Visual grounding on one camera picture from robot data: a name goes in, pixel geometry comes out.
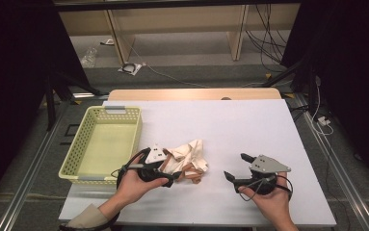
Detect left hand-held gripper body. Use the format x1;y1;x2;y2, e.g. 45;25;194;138
138;143;171;182

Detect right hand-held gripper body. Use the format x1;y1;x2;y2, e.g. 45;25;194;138
249;154;292;195

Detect cream baby bodysuit brown trim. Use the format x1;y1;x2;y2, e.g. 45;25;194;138
161;139;209;185

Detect pale green perforated plastic basket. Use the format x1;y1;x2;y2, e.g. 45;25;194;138
58;105;144;187

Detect person's left hand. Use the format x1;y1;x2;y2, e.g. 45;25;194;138
114;153;171;206

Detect person's right hand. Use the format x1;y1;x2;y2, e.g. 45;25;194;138
238;173;297;230

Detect white foam board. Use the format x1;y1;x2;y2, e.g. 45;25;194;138
58;98;338;228

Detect white power adapter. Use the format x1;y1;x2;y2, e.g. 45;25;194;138
316;115;331;127

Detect black tripod stand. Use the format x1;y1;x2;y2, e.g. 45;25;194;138
43;71;109;131
260;57;321;114

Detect clear plastic bag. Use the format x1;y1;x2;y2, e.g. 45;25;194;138
79;46;99;69

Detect black curtain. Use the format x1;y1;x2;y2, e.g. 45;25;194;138
0;0;90;213
281;0;369;193

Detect black metal crossbar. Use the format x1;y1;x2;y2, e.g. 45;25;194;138
52;0;302;13

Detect left hand-held gripper cable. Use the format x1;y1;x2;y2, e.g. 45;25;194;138
58;146;152;231

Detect hand-held gripper cable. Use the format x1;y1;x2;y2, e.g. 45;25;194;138
238;174;295;202
58;146;152;231

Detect right hand-held gripper cable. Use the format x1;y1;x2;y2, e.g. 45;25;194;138
238;174;295;202

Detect thin white floor cable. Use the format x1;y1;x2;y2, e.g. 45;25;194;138
128;44;270;90

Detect aluminium floor rail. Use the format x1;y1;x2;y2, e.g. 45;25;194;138
292;94;369;231
0;105;66;231

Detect white adapter cable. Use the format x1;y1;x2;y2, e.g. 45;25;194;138
310;76;334;136

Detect plastic packet with black cable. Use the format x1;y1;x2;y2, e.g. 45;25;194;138
118;62;143;77

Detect bundle of black cables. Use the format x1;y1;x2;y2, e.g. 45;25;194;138
244;3;291;73

